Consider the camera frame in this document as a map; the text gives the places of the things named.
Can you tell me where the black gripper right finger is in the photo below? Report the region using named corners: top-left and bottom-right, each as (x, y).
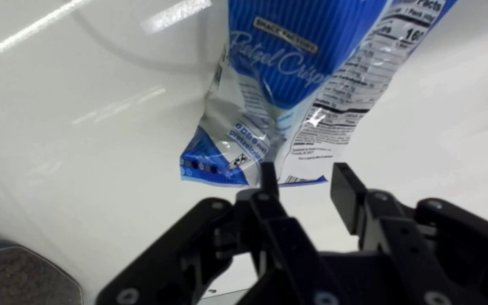
top-left (330, 163), bottom-right (488, 305)

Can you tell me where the white and blue snack packet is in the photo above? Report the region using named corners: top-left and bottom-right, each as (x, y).
top-left (178, 0), bottom-right (461, 188)

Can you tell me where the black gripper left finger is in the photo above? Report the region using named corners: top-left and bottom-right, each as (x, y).
top-left (96, 161), bottom-right (342, 305)

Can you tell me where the dark grey countertop container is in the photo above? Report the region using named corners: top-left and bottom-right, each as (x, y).
top-left (0, 244), bottom-right (84, 305)

